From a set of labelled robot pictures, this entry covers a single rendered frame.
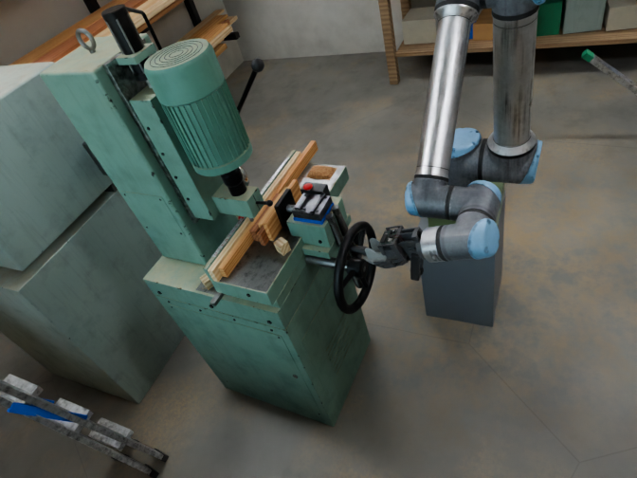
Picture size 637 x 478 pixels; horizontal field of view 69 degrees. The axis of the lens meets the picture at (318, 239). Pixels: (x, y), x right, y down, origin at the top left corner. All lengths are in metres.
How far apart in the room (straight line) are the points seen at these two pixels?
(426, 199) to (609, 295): 1.38
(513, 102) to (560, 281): 1.14
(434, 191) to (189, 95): 0.65
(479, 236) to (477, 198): 0.13
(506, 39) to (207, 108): 0.81
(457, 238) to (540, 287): 1.32
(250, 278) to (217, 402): 1.03
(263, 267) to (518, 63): 0.92
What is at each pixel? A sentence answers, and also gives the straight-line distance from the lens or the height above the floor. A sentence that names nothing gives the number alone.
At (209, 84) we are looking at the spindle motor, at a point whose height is 1.44.
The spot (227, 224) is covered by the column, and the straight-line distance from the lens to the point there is 1.71.
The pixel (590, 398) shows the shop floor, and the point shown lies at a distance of 2.14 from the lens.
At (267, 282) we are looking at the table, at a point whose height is 0.90.
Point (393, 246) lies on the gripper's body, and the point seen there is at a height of 1.01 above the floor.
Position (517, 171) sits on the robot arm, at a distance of 1.70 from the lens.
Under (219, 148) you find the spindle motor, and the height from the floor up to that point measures 1.27.
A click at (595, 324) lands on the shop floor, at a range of 2.33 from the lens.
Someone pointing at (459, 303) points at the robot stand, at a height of 0.13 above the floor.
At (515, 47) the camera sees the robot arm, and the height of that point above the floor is 1.26.
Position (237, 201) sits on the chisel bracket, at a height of 1.06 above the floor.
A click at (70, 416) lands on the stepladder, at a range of 1.87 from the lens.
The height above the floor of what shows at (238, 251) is 0.93.
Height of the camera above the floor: 1.87
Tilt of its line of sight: 42 degrees down
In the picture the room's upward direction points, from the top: 19 degrees counter-clockwise
